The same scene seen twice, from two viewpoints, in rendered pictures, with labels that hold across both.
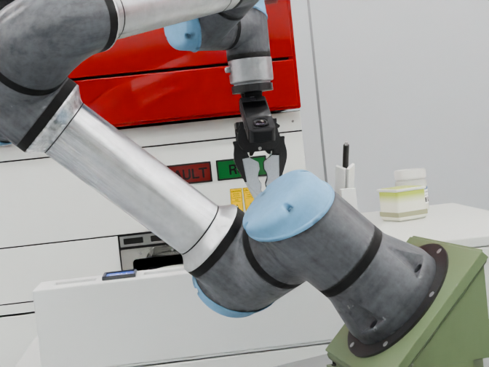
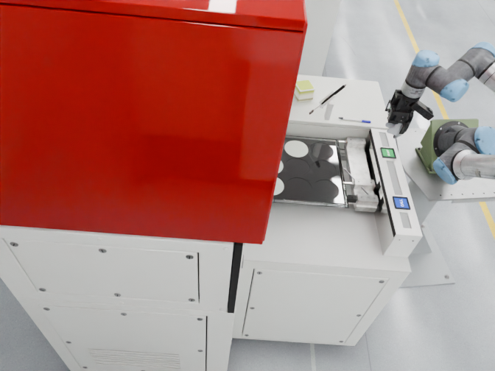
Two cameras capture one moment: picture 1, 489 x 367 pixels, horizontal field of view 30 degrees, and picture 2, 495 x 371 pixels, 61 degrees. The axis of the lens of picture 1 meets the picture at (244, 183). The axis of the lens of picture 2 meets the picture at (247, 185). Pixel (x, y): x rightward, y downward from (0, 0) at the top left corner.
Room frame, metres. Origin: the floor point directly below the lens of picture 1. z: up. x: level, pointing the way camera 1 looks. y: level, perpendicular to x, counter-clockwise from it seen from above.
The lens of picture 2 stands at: (2.08, 1.24, 2.11)
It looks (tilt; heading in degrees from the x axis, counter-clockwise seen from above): 49 degrees down; 271
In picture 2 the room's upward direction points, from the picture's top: 7 degrees clockwise
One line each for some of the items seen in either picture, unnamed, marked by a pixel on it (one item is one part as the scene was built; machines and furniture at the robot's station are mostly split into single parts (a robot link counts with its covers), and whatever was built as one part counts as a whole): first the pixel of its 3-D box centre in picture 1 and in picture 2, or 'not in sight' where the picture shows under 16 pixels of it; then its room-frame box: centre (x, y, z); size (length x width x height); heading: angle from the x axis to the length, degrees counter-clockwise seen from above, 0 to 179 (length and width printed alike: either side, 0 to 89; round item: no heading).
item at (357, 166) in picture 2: not in sight; (359, 174); (1.65, 0.02, 0.87); 0.36 x 0.08 x 0.03; 94
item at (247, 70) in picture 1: (249, 73); (413, 88); (1.57, -0.03, 1.28); 0.08 x 0.08 x 0.05
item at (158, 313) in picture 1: (203, 308); (387, 188); (1.54, 0.09, 0.89); 0.55 x 0.09 x 0.14; 94
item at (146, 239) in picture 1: (214, 231); not in sight; (2.12, 0.08, 0.96); 0.44 x 0.01 x 0.02; 94
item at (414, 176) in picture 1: (411, 190); not in sight; (2.05, -0.37, 1.01); 0.07 x 0.07 x 0.10
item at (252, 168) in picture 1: (252, 182); (394, 131); (1.57, -0.01, 1.09); 0.06 x 0.03 x 0.09; 3
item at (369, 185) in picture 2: not in sight; (364, 184); (1.64, 0.09, 0.89); 0.08 x 0.03 x 0.03; 4
